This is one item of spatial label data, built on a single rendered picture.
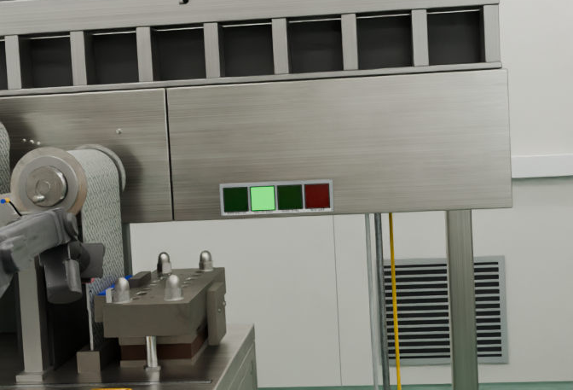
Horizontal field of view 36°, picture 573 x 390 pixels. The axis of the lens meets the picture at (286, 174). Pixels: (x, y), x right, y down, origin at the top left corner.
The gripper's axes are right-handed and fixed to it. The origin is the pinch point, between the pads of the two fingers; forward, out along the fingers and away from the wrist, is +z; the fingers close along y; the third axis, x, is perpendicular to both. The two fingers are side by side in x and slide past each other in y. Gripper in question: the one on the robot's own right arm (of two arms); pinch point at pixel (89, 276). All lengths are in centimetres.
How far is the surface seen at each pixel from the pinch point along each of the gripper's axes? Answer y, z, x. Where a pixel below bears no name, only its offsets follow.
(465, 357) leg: 74, 55, -4
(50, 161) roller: -5.1, -13.3, 18.1
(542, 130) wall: 136, 222, 143
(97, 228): 0.3, 0.7, 10.2
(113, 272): 0.3, 13.2, 5.3
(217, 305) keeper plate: 22.0, 14.8, -1.8
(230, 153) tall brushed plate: 23.3, 16.5, 33.3
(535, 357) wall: 129, 274, 47
